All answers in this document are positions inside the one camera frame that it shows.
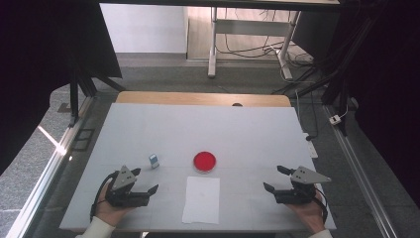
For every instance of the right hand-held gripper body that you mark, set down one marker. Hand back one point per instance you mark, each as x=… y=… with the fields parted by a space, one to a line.
x=297 y=195

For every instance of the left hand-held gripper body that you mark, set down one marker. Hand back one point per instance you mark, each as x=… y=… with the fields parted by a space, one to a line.
x=127 y=196

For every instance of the small blue white stamp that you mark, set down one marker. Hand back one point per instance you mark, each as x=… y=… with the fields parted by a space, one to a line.
x=154 y=161

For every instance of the white paper sheet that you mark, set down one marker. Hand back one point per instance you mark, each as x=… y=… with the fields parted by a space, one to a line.
x=201 y=201

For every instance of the round red ink pad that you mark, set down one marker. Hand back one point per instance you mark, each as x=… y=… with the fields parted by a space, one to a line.
x=204 y=161

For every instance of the person's left hand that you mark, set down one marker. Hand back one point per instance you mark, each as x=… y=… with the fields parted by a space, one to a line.
x=109 y=213

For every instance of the person's right hand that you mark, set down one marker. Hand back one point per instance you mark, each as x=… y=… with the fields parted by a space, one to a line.
x=312 y=214

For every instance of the white power strip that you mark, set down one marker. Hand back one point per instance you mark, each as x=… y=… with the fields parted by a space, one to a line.
x=312 y=150

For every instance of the white power adapter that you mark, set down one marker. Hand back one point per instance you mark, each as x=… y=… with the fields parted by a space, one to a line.
x=335 y=119

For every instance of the white cover board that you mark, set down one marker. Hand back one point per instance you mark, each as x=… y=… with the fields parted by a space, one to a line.
x=214 y=132

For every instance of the dark table grommet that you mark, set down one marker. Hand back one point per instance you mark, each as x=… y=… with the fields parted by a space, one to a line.
x=237 y=105

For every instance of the black tripod stand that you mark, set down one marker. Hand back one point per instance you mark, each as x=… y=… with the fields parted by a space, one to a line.
x=74 y=99

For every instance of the wooden table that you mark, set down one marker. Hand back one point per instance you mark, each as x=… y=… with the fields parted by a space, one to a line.
x=198 y=98

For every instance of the black curtain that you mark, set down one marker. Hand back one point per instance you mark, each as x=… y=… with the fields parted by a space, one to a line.
x=33 y=66
x=389 y=99

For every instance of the dark floor hatch frame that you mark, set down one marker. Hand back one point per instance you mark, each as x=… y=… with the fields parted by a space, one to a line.
x=82 y=139

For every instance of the aluminium floor rail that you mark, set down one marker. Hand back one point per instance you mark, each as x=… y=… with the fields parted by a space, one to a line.
x=43 y=185
x=360 y=178

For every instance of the white metal desk frame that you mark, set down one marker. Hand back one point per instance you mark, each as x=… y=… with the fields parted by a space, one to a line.
x=251 y=27

